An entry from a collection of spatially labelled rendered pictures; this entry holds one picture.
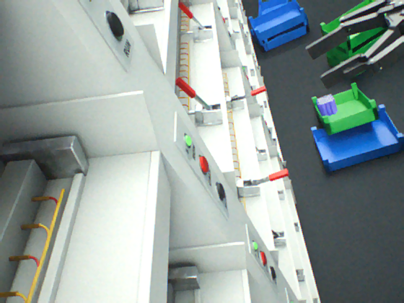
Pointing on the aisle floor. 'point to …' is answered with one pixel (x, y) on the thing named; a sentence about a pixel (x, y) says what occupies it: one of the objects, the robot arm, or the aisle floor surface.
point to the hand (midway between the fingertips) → (327, 60)
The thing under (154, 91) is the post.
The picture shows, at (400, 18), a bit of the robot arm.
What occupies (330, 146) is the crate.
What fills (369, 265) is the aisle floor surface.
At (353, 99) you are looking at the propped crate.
